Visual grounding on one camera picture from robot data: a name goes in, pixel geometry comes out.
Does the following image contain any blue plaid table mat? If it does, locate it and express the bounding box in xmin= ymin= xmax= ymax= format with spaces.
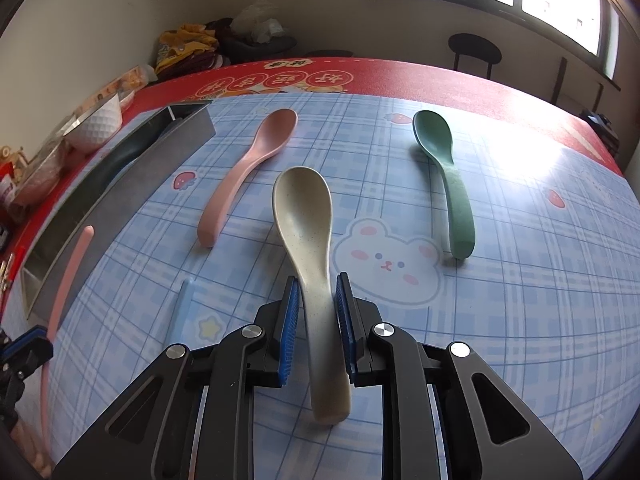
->
xmin=50 ymin=91 xmax=640 ymax=480

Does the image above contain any clear plastic bag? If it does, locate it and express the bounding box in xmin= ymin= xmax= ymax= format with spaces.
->
xmin=231 ymin=0 xmax=286 ymax=43

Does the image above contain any white dimpled bowl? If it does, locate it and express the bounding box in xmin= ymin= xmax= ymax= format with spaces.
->
xmin=62 ymin=91 xmax=123 ymax=155

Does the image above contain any black round stool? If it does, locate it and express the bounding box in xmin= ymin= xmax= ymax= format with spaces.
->
xmin=448 ymin=33 xmax=502 ymax=81

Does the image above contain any dark grey pouf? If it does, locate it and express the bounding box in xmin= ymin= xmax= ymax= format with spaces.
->
xmin=220 ymin=30 xmax=298 ymax=58

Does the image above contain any person's left hand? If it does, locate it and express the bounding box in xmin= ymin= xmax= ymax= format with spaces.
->
xmin=14 ymin=419 xmax=52 ymax=477

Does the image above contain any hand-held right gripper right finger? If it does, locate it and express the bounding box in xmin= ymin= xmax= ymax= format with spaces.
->
xmin=336 ymin=272 xmax=586 ymax=480

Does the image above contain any green spoon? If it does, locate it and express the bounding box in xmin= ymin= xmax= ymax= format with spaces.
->
xmin=411 ymin=109 xmax=476 ymax=260

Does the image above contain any tissue pack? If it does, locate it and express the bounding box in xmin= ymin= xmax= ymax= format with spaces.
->
xmin=82 ymin=63 xmax=156 ymax=111

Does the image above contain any plastic-wrapped bowl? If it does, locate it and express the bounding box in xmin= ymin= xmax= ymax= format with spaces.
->
xmin=10 ymin=137 xmax=68 ymax=206

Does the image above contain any pink spoon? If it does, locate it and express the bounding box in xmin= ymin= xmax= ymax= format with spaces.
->
xmin=196 ymin=108 xmax=299 ymax=248

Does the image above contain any perforated metal utensil tray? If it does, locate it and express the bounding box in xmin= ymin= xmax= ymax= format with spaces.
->
xmin=20 ymin=100 xmax=217 ymax=321

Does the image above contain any folded metal frame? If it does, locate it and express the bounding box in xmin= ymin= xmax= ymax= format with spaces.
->
xmin=550 ymin=56 xmax=606 ymax=107

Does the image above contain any maroon clothes pile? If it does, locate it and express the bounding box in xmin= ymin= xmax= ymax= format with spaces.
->
xmin=165 ymin=17 xmax=241 ymax=73

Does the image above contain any yellow snack bags pile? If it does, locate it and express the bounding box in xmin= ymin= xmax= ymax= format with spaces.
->
xmin=155 ymin=23 xmax=219 ymax=73

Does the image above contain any beige spoon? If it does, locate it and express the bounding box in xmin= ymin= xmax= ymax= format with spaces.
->
xmin=271 ymin=167 xmax=352 ymax=426

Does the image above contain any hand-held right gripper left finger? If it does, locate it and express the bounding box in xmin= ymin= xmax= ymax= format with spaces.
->
xmin=52 ymin=275 xmax=303 ymax=480

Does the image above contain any red printed tablecloth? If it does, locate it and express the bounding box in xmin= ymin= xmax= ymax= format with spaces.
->
xmin=0 ymin=57 xmax=626 ymax=311

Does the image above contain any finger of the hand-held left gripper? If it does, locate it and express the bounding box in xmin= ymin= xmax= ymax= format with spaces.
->
xmin=0 ymin=326 xmax=54 ymax=378

